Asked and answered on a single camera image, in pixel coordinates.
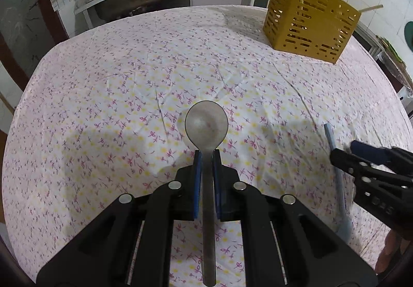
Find metal spoon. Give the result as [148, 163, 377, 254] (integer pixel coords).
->
[184, 101, 229, 286]

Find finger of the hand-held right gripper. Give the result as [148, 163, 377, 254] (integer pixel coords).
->
[330, 148, 413, 191]
[350, 140, 413, 175]

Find person's right forearm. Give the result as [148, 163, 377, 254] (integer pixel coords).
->
[375, 229, 402, 275]

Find blue plastic spoon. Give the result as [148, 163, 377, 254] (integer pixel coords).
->
[323, 124, 354, 241]

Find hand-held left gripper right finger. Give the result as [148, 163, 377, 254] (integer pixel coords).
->
[211, 148, 379, 287]

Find yellow slotted utensil holder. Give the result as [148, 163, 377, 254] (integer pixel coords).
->
[262, 0, 362, 64]

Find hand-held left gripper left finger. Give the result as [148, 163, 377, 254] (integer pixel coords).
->
[36, 149, 204, 287]

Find pink floral tablecloth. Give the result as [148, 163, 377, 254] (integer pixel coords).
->
[2, 5, 413, 287]

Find green vegetables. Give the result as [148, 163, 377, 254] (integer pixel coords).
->
[376, 35, 413, 94]

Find brown frosted glass door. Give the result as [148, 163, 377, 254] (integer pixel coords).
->
[0, 0, 69, 91]

